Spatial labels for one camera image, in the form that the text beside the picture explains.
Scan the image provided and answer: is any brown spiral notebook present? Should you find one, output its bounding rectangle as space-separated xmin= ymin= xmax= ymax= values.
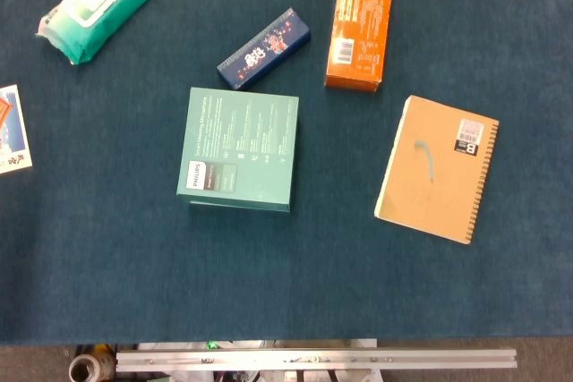
xmin=373 ymin=95 xmax=500 ymax=245

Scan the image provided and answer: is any orange rectangular carton box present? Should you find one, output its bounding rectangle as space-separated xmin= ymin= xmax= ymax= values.
xmin=324 ymin=0 xmax=398 ymax=93

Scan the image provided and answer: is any brown tape roll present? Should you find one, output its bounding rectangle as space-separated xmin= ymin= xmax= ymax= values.
xmin=67 ymin=352 xmax=103 ymax=382

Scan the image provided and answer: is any dark blue long box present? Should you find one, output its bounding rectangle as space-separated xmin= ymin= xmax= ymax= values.
xmin=217 ymin=6 xmax=312 ymax=91

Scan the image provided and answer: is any white blue printed card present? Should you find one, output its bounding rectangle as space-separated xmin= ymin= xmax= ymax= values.
xmin=0 ymin=84 xmax=34 ymax=176

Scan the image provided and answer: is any dark blue table cloth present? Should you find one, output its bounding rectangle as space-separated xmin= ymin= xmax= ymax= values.
xmin=0 ymin=0 xmax=573 ymax=347

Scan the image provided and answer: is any aluminium profile rail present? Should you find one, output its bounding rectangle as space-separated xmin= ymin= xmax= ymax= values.
xmin=115 ymin=346 xmax=518 ymax=373

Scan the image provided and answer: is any teal Philips box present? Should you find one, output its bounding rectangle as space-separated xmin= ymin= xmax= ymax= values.
xmin=175 ymin=86 xmax=300 ymax=213

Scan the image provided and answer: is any green wet wipes pack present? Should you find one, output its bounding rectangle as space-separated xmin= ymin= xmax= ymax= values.
xmin=35 ymin=0 xmax=162 ymax=65

